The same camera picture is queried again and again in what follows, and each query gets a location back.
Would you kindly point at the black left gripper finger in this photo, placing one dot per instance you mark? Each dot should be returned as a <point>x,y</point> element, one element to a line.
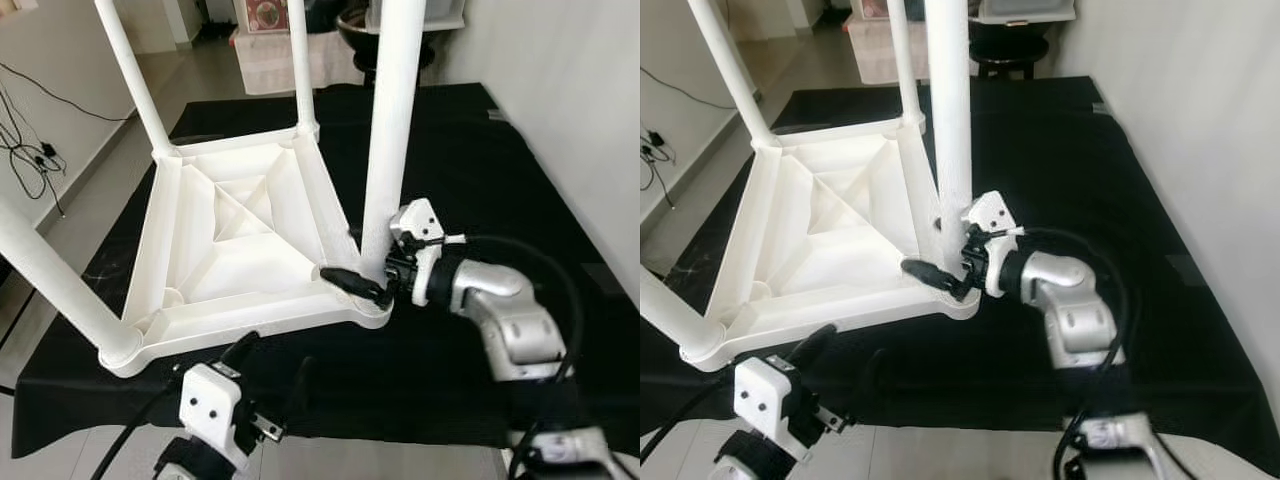
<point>300,385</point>
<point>868,378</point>
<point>240,348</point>
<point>812,342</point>

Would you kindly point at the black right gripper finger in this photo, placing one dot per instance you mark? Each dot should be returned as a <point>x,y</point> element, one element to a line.
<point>358,285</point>
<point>935,278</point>

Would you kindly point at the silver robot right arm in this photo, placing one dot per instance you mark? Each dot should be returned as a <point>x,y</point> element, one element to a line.
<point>510,320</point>
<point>1080,320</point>

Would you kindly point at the white plastic table top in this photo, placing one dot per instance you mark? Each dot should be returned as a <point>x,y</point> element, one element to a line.
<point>830,250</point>
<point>230,260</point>

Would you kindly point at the black round stool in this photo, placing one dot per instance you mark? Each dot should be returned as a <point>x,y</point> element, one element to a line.
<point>1010,65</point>
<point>430,58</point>

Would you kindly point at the white floor towel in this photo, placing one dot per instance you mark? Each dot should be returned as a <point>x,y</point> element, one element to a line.
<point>270,65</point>
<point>870,55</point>

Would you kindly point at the black metal bowl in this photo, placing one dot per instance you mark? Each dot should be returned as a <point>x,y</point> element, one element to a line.
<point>352,30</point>
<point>1010,38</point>

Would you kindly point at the clear plastic storage box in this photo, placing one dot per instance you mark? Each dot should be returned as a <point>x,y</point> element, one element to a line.
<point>445,12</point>
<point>1030,10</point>

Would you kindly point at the black bag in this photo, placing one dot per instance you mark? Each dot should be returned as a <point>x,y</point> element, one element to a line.
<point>322,12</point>

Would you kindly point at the red printed carton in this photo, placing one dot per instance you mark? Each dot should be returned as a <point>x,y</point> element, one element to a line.
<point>265,15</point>
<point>872,8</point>

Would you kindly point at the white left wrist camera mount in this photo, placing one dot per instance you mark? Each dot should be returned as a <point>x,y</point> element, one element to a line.
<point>765,395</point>
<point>210,405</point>

